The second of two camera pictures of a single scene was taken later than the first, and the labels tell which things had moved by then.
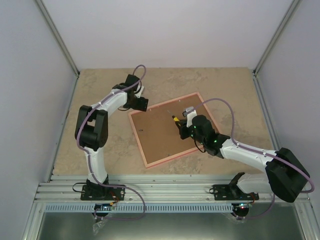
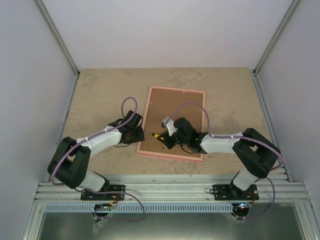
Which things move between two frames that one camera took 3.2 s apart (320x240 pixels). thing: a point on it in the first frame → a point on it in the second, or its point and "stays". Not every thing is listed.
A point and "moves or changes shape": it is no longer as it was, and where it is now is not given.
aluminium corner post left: (55, 33) stays
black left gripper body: (135, 105) → (135, 137)
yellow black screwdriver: (174, 118) moves or changes shape
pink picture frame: (151, 164) → (164, 102)
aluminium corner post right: (278, 35) stays
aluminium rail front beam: (151, 189) stays
